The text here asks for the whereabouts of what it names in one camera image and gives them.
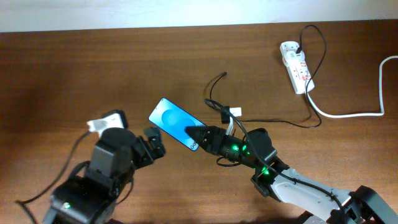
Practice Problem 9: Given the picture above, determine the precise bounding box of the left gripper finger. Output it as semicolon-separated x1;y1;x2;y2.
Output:
144;127;159;146
151;128;165;159

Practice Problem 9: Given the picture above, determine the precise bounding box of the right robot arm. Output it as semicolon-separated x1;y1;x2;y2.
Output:
185;126;397;223

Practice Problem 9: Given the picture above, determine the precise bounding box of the white USB charger plug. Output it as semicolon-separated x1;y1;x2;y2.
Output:
281;50;305;67

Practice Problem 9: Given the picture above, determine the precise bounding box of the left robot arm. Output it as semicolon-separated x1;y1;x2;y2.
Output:
44;127;165;224

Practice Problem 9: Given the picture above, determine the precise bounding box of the white power strip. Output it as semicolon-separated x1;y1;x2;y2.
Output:
280;41;315;95

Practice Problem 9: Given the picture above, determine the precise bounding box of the blue Galaxy smartphone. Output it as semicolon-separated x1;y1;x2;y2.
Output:
149;98;205;151

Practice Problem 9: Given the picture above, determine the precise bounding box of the white power strip cord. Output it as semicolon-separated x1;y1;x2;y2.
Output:
306;55;398;119

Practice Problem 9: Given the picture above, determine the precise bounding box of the black charger cable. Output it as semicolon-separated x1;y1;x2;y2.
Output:
209;24;327;129

